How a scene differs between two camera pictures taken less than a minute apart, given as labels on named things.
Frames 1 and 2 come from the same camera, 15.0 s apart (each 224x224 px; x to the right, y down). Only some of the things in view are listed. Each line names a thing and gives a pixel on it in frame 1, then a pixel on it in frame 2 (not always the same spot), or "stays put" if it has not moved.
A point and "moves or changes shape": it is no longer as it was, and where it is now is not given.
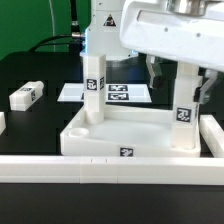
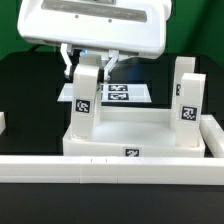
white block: (27, 95) to (85, 112)
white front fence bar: (112, 169) stays put
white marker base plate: (114, 93) stays put
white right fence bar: (213, 134) stays put
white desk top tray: (125, 132) stays put
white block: (186, 110) moves or changes shape
